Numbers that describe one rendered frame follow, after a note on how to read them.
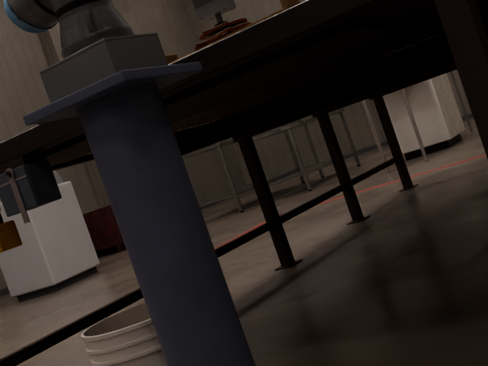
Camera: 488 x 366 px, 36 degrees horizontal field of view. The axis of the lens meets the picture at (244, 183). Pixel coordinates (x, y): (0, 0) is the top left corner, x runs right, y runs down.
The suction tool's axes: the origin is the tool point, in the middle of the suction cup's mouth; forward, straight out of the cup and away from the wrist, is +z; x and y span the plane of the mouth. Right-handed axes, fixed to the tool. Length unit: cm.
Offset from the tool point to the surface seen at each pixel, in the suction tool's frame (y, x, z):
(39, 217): 444, -402, 22
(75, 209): 444, -457, 26
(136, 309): 42, 18, 62
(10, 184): 69, 19, 18
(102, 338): 34, 44, 62
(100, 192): 623, -742, 10
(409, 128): 131, -664, 62
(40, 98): 635, -697, -146
